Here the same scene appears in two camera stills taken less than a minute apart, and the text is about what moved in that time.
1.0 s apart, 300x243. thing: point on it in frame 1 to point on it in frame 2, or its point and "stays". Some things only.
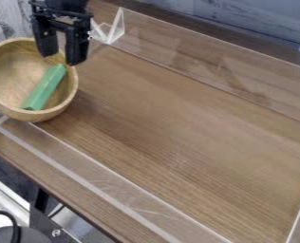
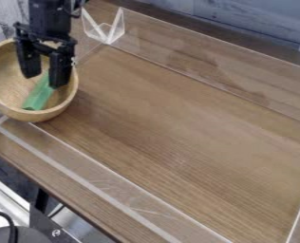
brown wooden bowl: [15, 68] stays
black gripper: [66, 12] to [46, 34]
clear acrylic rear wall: [249, 75] stays
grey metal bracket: [43, 224] stays
